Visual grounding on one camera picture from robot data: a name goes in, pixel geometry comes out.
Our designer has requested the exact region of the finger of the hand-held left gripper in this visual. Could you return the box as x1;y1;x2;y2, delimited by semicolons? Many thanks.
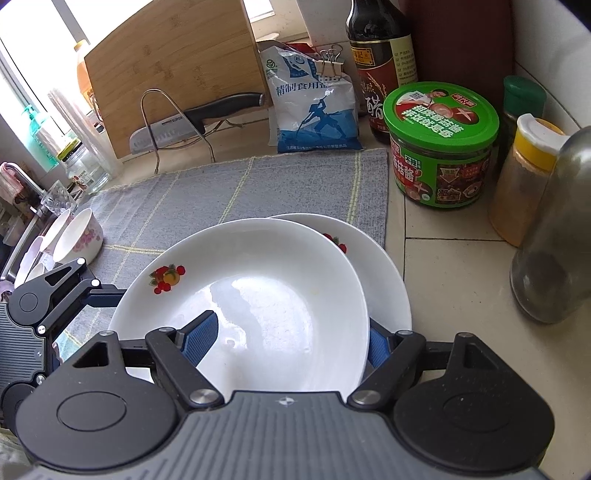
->
38;258;126;335

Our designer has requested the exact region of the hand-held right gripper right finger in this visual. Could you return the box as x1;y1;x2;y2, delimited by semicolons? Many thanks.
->
347;320;502;409

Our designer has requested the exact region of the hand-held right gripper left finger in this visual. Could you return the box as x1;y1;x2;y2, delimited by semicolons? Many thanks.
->
74;310;222;413

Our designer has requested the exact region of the white fruit print plate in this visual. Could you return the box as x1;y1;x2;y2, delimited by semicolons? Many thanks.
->
270;213;413;370
107;218;370;398

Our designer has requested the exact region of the person's grey jacket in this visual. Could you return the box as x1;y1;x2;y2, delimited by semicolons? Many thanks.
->
0;427;33;480

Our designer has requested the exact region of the clear glass mug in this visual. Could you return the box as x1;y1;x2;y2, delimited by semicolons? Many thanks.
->
41;180;77;215

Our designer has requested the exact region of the glass jar with lid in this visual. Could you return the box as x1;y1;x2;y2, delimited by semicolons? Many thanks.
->
60;138;112;193

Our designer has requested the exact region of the metal faucet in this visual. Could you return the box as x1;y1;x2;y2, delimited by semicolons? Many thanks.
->
0;161;47;208

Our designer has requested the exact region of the grey checked dish towel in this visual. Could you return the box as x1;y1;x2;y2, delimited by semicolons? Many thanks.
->
53;148;389;365

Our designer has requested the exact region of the green soap pump bottle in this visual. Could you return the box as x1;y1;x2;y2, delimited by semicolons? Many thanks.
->
21;105;61;169

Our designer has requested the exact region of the red cap glass bottle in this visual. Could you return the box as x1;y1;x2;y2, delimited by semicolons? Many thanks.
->
510;127;591;324

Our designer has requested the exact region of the yellow cap spice jar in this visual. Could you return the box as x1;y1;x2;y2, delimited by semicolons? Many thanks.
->
488;113;568;247

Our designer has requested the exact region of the green lid sauce jar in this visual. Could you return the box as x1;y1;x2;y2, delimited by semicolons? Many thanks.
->
383;82;500;208

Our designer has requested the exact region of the yellow cooking wine jug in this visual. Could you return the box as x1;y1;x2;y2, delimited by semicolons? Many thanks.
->
75;39;100;112

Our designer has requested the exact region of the white blue salt bag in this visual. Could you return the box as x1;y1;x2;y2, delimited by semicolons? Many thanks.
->
259;41;364;154

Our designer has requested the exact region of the bamboo cutting board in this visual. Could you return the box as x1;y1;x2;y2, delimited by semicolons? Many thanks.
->
83;0;269;160

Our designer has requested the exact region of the dark vinegar bottle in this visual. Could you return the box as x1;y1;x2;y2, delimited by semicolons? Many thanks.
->
346;0;419;144

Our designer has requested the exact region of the silver binder clip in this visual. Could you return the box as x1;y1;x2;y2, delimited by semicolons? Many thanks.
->
315;45;345;82

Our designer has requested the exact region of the green cap spice bottle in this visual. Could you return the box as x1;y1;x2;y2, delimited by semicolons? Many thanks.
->
492;76;548;181

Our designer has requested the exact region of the metal wire rack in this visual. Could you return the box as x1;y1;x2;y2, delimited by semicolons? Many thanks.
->
140;89;232;175

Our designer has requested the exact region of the black handled kitchen knife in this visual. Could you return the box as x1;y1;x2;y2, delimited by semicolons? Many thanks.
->
129;92;267;155

